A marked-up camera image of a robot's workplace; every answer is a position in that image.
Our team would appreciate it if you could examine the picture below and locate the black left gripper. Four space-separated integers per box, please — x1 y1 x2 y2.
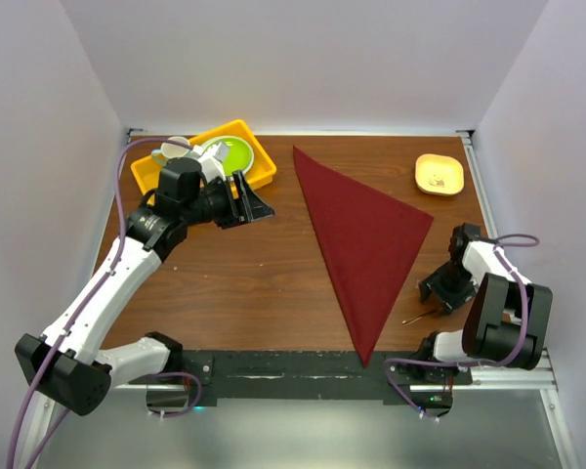
182 169 273 230

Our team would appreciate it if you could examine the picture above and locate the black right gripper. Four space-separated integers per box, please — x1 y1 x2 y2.
419 261 478 317

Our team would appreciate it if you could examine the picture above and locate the copper coloured spoon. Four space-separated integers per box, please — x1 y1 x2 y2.
401 308 442 326

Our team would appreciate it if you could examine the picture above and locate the dark red cloth napkin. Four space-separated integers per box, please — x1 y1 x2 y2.
293 148 434 366

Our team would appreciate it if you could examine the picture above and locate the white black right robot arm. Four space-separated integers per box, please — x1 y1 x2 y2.
414 223 553 384

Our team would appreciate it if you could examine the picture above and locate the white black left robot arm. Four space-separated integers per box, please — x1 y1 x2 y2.
15 158 274 416

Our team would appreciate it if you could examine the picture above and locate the green plate white rim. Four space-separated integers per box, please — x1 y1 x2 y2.
201 135 254 177

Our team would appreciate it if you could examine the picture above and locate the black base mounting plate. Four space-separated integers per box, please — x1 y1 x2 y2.
146 349 473 406

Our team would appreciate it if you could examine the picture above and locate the light blue ceramic mug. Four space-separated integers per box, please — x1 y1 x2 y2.
150 136 193 165

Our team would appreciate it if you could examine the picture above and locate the yellow plastic tray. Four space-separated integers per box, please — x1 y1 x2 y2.
130 119 276 193

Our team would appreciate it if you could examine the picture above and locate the small yellow square dish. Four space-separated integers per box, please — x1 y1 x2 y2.
415 153 465 196

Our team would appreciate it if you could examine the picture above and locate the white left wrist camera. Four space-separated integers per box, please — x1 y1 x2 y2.
189 142 230 182

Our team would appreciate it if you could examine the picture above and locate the aluminium frame rail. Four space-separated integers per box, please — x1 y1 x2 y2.
28 349 558 469

